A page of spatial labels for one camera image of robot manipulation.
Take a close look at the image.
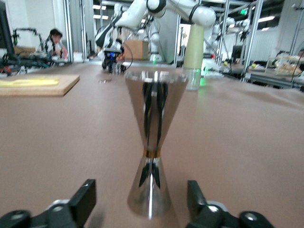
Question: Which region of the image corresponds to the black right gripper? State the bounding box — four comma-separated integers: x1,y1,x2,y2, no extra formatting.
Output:
102,48,127,72

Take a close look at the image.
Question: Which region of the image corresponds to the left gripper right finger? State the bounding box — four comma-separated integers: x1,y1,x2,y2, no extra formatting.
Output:
185,180,277,228

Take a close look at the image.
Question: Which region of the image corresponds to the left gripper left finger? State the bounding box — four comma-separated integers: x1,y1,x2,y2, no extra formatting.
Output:
0,179,97,228

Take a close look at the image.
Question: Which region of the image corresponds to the steel double jigger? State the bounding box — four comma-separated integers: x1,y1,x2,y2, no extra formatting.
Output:
124,70,190,219

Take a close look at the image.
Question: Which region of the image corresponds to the brown cardboard box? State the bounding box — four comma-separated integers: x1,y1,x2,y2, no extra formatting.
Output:
124,39,151,60

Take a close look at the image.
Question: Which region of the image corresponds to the seated person dark hair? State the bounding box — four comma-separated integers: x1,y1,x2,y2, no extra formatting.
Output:
44,28,69,63

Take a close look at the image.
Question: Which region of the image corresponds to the brown table cover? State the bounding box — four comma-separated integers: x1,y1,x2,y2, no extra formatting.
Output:
0,62,304,228

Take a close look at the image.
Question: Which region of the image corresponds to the green sleeved glass bottle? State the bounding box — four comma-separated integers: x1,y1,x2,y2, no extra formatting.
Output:
182,23,205,92

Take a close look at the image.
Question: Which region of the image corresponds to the bamboo cutting board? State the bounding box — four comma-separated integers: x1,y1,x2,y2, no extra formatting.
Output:
0,74,80,97

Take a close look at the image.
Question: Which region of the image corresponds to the yellow plastic knife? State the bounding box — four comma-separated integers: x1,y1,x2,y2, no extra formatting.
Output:
0,80,60,87

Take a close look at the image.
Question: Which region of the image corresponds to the black monitor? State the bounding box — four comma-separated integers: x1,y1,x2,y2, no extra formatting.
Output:
0,7,14,58

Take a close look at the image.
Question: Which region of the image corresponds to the aluminium frame post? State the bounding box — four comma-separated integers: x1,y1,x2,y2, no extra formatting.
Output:
241,0,265,82

